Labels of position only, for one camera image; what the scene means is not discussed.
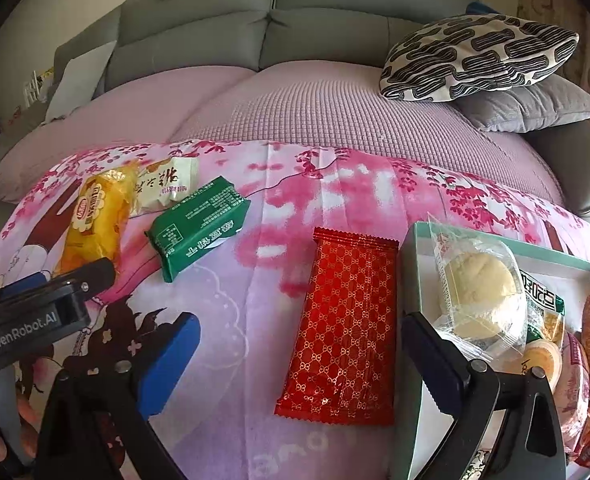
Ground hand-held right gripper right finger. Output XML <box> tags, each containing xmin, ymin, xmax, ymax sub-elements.
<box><xmin>401</xmin><ymin>311</ymin><xmax>567</xmax><ymax>480</ymax></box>

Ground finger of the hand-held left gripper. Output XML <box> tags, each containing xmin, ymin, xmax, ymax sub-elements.
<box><xmin>50</xmin><ymin>257</ymin><xmax>116</xmax><ymax>307</ymax></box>
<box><xmin>0</xmin><ymin>271</ymin><xmax>52</xmax><ymax>307</ymax></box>

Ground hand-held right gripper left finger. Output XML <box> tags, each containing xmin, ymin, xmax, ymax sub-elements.
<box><xmin>35</xmin><ymin>311</ymin><xmax>202</xmax><ymax>480</ymax></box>

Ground yellow cake packet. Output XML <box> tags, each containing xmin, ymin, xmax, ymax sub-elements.
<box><xmin>57</xmin><ymin>165</ymin><xmax>138</xmax><ymax>276</ymax></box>

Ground teal rimmed white tray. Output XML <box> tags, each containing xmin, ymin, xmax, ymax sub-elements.
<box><xmin>389</xmin><ymin>220</ymin><xmax>590</xmax><ymax>480</ymax></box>

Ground red gold patterned packet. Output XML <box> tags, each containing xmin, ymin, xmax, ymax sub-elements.
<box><xmin>274</xmin><ymin>226</ymin><xmax>401</xmax><ymax>427</ymax></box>

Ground clear round bun packet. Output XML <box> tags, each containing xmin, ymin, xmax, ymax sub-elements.
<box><xmin>427</xmin><ymin>215</ymin><xmax>528</xmax><ymax>361</ymax></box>

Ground pale yellow jelly cup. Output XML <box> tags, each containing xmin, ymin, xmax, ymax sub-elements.
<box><xmin>520</xmin><ymin>337</ymin><xmax>566</xmax><ymax>391</ymax></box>

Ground green biscuit packet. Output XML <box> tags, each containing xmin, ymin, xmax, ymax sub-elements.
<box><xmin>145</xmin><ymin>176</ymin><xmax>252</xmax><ymax>283</ymax></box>

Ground white pastry packet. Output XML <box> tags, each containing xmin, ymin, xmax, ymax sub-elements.
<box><xmin>130</xmin><ymin>156</ymin><xmax>199</xmax><ymax>217</ymax></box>

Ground pink printed blanket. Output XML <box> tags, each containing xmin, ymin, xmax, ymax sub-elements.
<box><xmin>0</xmin><ymin>140</ymin><xmax>590</xmax><ymax>480</ymax></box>

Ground green and white printed packet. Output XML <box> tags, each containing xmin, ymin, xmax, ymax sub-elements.
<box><xmin>518</xmin><ymin>270</ymin><xmax>566</xmax><ymax>346</ymax></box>

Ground pink snack packet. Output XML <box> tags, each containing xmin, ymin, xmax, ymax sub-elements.
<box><xmin>560</xmin><ymin>332</ymin><xmax>590</xmax><ymax>441</ymax></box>

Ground white and yellow booklets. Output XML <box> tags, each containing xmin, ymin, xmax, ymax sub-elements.
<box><xmin>22</xmin><ymin>67</ymin><xmax>56</xmax><ymax>111</ymax></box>

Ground light grey cushion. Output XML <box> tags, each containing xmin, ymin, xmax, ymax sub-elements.
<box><xmin>45</xmin><ymin>40</ymin><xmax>118</xmax><ymax>123</ymax></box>

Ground grey pillow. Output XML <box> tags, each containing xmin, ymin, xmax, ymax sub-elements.
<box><xmin>458</xmin><ymin>76</ymin><xmax>590</xmax><ymax>133</ymax></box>

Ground pink quilted sofa cover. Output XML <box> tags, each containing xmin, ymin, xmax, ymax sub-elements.
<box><xmin>0</xmin><ymin>62</ymin><xmax>566</xmax><ymax>206</ymax></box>

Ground black and white patterned pillow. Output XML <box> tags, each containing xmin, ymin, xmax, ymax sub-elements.
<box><xmin>379</xmin><ymin>14</ymin><xmax>580</xmax><ymax>103</ymax></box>

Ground grey sofa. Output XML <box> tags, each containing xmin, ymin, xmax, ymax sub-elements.
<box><xmin>0</xmin><ymin>0</ymin><xmax>590</xmax><ymax>241</ymax></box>

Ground beige patterned curtain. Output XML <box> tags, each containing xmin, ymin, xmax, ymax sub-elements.
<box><xmin>518</xmin><ymin>0</ymin><xmax>590</xmax><ymax>111</ymax></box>

